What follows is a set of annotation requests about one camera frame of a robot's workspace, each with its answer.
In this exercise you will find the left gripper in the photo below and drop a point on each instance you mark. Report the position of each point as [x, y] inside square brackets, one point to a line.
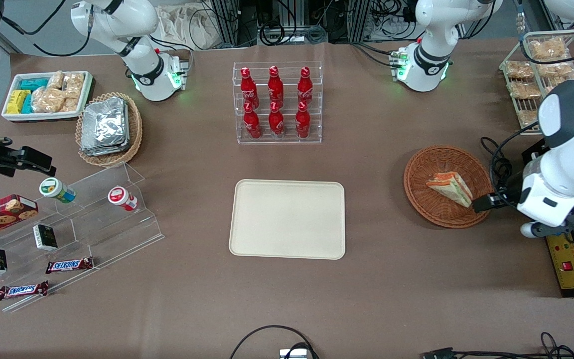
[507, 190]

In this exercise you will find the triangle sandwich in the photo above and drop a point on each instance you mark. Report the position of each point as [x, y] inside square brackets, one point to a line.
[450, 188]

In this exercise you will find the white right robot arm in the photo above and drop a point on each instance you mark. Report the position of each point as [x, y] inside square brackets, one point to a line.
[140, 35]

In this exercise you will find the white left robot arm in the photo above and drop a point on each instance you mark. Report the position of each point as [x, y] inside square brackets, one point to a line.
[431, 30]

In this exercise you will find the round brown wicker basket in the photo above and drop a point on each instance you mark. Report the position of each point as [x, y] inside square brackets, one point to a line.
[434, 164]

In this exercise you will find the oval light wicker basket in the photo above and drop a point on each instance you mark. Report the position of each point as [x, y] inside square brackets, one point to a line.
[135, 129]

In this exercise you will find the beige rectangular tray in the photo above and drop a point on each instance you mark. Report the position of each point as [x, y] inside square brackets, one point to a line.
[287, 219]

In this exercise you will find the green lid yogurt cup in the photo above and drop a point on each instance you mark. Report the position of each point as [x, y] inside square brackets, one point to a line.
[54, 188]

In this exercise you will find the teal snack pack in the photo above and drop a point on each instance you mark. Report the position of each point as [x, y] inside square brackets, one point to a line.
[27, 104]
[34, 84]

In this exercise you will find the yellow snack pack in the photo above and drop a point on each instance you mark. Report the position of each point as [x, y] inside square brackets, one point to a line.
[17, 101]

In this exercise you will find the clear bag of rice crackers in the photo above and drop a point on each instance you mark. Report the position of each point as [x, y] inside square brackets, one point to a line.
[70, 104]
[74, 85]
[56, 80]
[47, 99]

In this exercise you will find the stack of foil containers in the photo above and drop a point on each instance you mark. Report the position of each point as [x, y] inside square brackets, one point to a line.
[105, 127]

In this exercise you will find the white rectangular snack bin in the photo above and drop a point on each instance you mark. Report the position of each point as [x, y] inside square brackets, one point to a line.
[13, 80]

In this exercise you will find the red lid yogurt cup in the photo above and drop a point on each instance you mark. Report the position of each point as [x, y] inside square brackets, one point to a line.
[120, 196]

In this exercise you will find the bagged pastry snack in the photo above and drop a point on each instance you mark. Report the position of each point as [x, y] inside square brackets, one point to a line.
[519, 70]
[527, 117]
[523, 89]
[547, 48]
[556, 71]

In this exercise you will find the black yellow control device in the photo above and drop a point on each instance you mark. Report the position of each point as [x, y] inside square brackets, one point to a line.
[568, 267]

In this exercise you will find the clear acrylic step display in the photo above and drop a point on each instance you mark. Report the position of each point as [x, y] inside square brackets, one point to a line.
[112, 234]

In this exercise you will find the Snickers chocolate bar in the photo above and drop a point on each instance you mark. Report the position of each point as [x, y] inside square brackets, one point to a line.
[22, 290]
[69, 265]

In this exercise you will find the clear acrylic bottle rack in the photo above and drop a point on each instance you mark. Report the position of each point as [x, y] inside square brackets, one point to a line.
[312, 134]

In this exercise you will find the beige cloth bag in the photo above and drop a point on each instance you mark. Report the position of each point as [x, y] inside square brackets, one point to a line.
[177, 25]

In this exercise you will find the red cola bottle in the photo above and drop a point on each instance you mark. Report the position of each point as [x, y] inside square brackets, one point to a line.
[302, 123]
[305, 86]
[247, 87]
[275, 85]
[252, 124]
[276, 122]

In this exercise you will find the small silver device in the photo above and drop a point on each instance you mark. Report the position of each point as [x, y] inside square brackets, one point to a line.
[294, 354]

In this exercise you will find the aluminium frame post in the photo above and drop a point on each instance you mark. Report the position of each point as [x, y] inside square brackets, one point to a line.
[359, 20]
[227, 22]

